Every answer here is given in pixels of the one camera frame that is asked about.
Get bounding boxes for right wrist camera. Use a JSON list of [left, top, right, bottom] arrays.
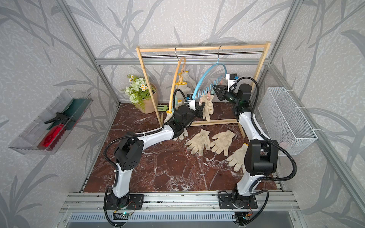
[[225, 73, 239, 92]]

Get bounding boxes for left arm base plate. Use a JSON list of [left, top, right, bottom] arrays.
[[103, 193, 144, 211]]

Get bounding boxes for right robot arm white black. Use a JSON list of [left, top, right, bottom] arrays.
[[213, 74, 298, 203]]

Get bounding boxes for potted white flower plant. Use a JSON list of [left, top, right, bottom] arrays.
[[124, 75, 158, 114]]

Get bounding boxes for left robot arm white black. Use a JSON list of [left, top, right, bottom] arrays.
[[103, 95, 207, 204]]

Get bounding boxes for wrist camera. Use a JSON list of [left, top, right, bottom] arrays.
[[225, 73, 239, 92], [186, 94, 196, 111]]

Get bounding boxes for blue clip hanger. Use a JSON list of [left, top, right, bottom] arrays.
[[190, 45, 229, 101]]

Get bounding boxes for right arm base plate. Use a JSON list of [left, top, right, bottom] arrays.
[[217, 191, 258, 210]]

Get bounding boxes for white wire mesh basket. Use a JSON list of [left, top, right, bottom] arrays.
[[258, 86, 317, 156]]

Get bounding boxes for wooden clothes rack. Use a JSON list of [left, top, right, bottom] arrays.
[[135, 41, 271, 139]]

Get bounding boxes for clear plastic wall bin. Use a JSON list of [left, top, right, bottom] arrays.
[[9, 89, 93, 155]]

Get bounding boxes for white glove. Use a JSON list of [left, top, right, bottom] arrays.
[[182, 71, 197, 89], [175, 82, 193, 96], [199, 94, 214, 122], [227, 143, 248, 173], [175, 99, 184, 109], [164, 111, 188, 141], [185, 129, 211, 156], [211, 130, 235, 157]]

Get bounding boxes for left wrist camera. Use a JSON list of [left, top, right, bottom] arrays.
[[186, 94, 196, 111]]

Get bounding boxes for green dustpan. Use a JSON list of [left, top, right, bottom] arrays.
[[44, 98, 92, 131]]

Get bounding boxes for orange clip hanger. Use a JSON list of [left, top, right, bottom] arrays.
[[167, 57, 186, 113]]

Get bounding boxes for red spray bottle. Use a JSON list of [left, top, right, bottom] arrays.
[[37, 123, 65, 151]]

